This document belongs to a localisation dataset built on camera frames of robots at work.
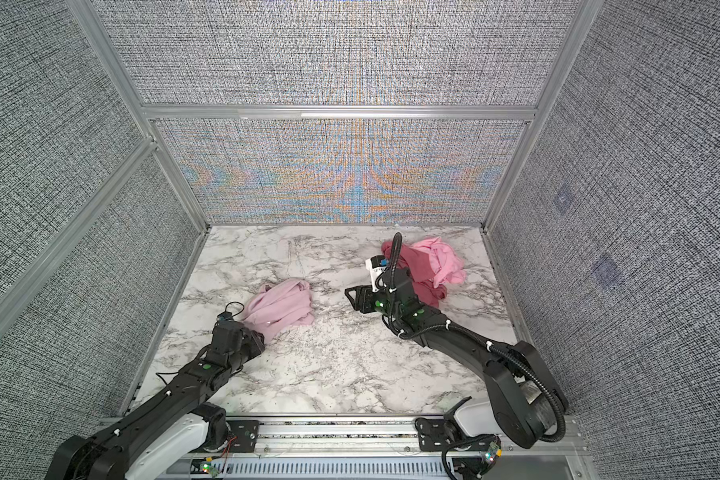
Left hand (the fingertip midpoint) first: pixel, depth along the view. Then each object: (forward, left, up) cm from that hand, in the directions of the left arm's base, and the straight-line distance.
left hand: (260, 339), depth 88 cm
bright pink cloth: (+17, -58, +9) cm, 61 cm away
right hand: (+7, -28, +13) cm, 32 cm away
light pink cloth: (+9, -5, +5) cm, 11 cm away
